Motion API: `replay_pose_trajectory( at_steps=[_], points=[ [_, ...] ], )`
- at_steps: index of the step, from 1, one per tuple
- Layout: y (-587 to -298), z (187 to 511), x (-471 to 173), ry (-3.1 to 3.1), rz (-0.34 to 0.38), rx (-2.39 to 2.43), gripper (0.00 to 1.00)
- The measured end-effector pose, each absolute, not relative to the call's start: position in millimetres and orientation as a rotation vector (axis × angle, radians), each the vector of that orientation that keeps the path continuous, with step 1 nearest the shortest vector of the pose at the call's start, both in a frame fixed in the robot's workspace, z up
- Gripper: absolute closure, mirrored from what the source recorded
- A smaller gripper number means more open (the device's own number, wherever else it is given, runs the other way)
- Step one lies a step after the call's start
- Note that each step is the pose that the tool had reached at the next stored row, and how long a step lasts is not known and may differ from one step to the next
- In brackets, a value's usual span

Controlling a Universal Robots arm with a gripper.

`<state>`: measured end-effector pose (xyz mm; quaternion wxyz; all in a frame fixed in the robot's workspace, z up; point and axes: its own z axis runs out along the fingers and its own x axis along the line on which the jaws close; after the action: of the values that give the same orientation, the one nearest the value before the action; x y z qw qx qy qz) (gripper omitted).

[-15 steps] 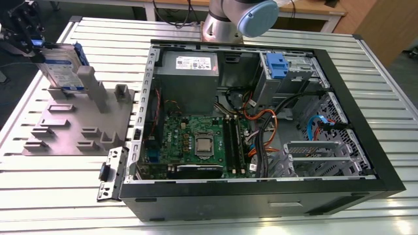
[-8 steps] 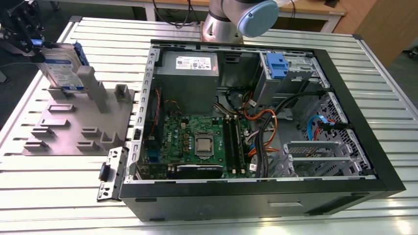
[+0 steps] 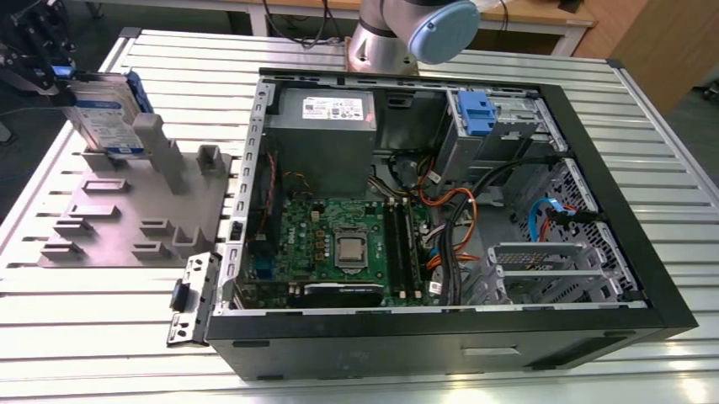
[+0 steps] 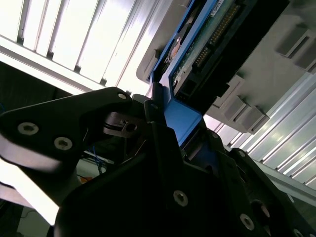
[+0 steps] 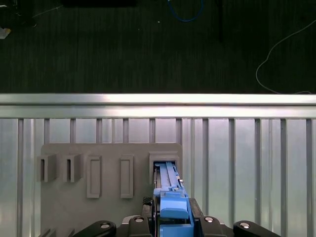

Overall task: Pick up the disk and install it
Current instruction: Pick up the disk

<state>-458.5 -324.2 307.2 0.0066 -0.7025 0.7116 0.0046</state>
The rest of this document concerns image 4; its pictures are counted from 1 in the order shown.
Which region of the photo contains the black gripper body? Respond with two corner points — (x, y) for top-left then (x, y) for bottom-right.
(53, 153), (250, 237)

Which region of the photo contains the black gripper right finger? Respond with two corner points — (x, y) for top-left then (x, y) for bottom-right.
(181, 128), (316, 237)

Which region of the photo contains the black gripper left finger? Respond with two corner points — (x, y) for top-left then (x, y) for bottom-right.
(0, 82), (197, 214)

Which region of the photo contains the hard disk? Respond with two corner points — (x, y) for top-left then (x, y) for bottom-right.
(147, 0), (291, 150)

